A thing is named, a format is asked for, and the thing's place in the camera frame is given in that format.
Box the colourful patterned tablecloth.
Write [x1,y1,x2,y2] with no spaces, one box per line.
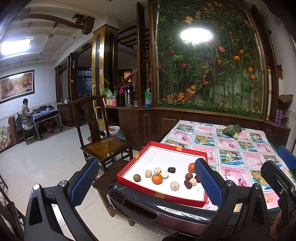
[162,120,295,209]

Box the cream pastry right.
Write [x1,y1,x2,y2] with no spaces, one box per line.
[189,178,197,186]

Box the cream pastry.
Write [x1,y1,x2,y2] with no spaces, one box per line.
[160,171,169,179]
[170,181,180,192]
[145,170,152,178]
[189,178,197,186]
[154,167,162,174]

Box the purple spray bottle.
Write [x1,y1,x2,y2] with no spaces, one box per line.
[274,109,283,126]

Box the dark red date bottom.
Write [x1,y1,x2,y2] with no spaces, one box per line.
[184,180,192,189]

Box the right brown round longan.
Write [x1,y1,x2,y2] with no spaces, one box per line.
[185,173,193,181]

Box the brown round longan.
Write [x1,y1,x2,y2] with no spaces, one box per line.
[185,173,193,181]
[133,174,141,182]

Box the green leaf-shaped cloth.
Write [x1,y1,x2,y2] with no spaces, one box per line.
[222,124,242,140]

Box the back orange tangerine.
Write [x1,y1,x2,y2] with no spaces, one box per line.
[188,163,195,173]

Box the orange tangerine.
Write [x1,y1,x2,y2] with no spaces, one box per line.
[188,163,195,173]
[152,174,163,185]

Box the low dark wooden stool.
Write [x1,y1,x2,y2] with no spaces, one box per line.
[92,159,135,226]

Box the cream pastry front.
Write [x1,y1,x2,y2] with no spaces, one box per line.
[170,181,180,192]

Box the dark red date top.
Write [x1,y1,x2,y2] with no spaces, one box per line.
[168,167,176,173]

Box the red white shallow tray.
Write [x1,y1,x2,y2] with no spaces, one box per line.
[117,142,208,208]

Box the cream pastry middle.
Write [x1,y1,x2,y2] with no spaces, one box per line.
[160,171,169,179]

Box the front orange tangerine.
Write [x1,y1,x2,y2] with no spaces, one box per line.
[152,174,163,185]

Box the cream pastry top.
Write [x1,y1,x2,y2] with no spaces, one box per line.
[154,167,162,174]

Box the dark wooden chair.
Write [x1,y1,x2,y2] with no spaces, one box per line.
[69,95,133,172]

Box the seated person in grey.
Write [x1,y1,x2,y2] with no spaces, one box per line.
[22,98,34,130]

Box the cream pastry left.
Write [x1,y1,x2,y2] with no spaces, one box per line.
[145,170,152,178]

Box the left brown round longan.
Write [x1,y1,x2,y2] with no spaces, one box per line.
[133,174,141,182]

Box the distant covered desk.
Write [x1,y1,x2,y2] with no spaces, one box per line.
[32,108,62,141]

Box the dark wooden sideboard cabinet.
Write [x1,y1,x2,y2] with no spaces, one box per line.
[106,106,290,151]

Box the framed landscape painting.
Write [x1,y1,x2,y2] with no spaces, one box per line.
[1,70,35,102]

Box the green-label plastic bottle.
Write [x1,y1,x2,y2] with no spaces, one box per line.
[144,86,152,108]

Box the black thermos flask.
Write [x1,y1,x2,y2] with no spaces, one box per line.
[125,84,134,106]

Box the gold black pillar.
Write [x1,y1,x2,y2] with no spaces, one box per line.
[91,24,120,127]

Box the ceiling light panel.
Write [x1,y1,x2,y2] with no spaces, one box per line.
[1,38,31,56]

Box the dark glossy table frame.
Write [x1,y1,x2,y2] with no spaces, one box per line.
[107,180,282,238]

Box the artificial flower wall panel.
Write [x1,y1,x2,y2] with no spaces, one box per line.
[149,1,267,119]

